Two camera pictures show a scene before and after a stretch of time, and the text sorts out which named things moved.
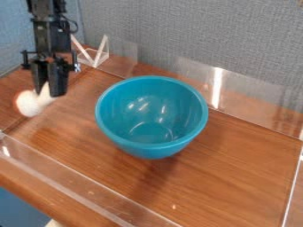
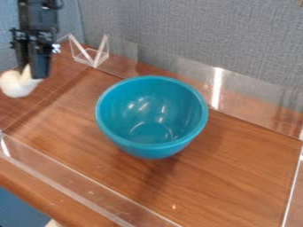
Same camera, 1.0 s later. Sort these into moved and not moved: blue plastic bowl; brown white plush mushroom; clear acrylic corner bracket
Moved: brown white plush mushroom
Not moved: clear acrylic corner bracket; blue plastic bowl
